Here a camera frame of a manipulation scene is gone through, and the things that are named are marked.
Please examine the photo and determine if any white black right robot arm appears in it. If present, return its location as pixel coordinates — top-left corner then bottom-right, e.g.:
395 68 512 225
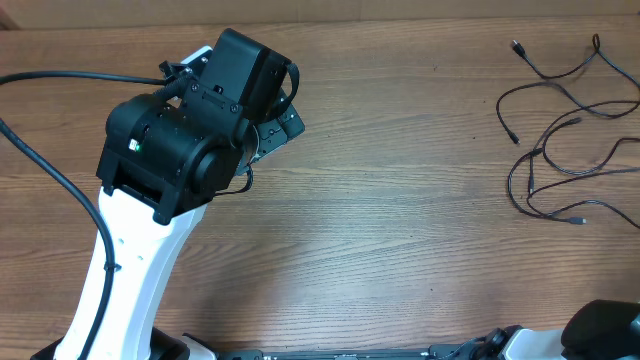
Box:
465 300 639 360

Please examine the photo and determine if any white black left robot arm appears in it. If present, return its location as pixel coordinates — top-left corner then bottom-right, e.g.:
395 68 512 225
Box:
39 29 305 359

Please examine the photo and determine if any black cable bundle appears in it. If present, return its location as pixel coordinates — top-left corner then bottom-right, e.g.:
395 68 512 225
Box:
506 100 640 231

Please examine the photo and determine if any black separated usb cable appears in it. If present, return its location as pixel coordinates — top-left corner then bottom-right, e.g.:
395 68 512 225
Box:
494 32 640 146

